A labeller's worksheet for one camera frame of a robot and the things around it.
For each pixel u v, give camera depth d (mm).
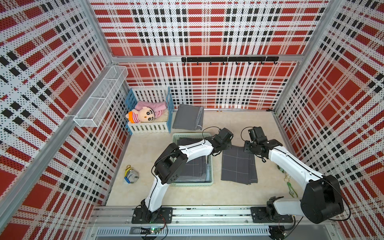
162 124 1014
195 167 859
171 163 542
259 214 736
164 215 741
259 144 646
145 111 985
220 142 719
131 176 820
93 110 705
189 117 1152
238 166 904
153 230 691
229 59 884
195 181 841
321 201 408
